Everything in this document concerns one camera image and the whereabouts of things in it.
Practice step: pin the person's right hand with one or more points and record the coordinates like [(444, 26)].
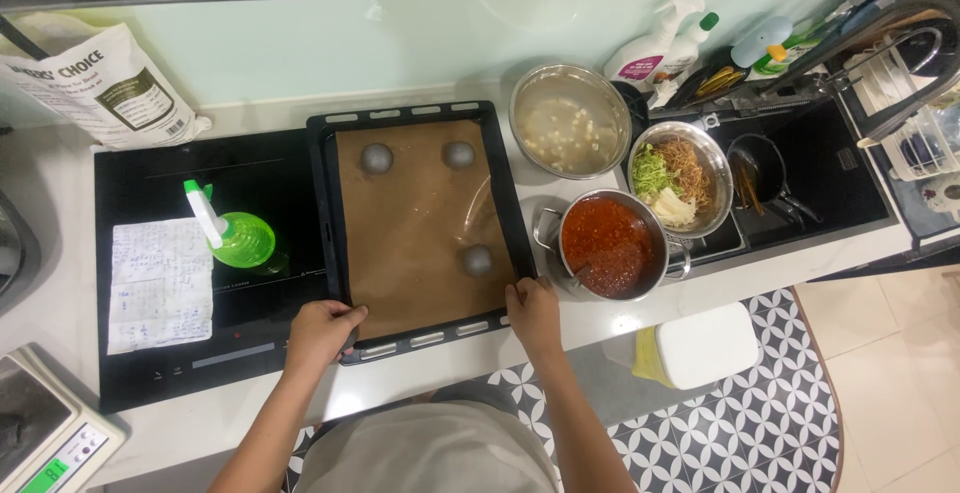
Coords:
[(536, 320)]

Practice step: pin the person's left hand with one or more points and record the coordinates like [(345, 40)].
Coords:
[(319, 335)]

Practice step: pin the black baking tray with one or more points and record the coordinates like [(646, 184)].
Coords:
[(321, 200)]

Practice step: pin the spoon in red sauce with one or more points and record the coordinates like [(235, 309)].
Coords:
[(581, 275)]

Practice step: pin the grey dough ball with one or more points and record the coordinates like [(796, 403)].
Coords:
[(477, 260), (376, 158), (458, 155)]

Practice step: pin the steel pot with red sauce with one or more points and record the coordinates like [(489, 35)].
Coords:
[(607, 245)]

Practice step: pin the green spray bottle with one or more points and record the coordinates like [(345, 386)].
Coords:
[(244, 239)]

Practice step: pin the brown baking paper sheet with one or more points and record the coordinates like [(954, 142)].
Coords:
[(420, 230)]

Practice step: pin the person's grey shirt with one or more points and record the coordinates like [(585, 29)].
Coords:
[(427, 452)]

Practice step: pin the handwritten paper note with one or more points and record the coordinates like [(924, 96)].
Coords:
[(159, 287)]

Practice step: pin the white bin with yellow bag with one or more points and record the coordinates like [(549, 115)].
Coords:
[(705, 347)]

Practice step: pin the steel bowl with noodles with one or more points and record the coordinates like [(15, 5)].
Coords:
[(679, 178)]

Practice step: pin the steel bowl with cloudy water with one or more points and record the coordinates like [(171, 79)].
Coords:
[(570, 122)]

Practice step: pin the black induction cooktop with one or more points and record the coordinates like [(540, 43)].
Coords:
[(150, 178)]

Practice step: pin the black round strainer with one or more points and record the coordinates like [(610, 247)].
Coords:
[(631, 107)]

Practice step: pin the patterned grey floor mat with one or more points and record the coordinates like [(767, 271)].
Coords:
[(750, 433)]

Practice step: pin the brown chopsticks pair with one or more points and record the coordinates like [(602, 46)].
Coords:
[(748, 189)]

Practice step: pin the black frying pan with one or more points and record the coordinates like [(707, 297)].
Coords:
[(761, 167)]

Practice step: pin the white spray bottle pink label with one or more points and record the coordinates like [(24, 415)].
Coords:
[(645, 54)]

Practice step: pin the white kitchen scale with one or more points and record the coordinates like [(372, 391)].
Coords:
[(45, 433)]

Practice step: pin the black sponge tray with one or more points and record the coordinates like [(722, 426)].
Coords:
[(709, 84)]

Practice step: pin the white bottle green cap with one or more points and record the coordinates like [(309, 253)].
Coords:
[(688, 47)]

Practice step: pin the black kitchen sink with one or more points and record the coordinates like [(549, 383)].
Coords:
[(832, 178)]

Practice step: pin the white flour bag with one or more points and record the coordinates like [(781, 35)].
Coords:
[(97, 88)]

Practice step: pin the green dish soap bottle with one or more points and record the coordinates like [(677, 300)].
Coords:
[(780, 58)]

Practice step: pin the light blue soap bottle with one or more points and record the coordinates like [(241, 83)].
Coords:
[(761, 41)]

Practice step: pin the steel sink faucet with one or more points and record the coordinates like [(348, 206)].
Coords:
[(862, 58)]

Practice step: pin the white dish rack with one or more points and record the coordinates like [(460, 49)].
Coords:
[(911, 125)]

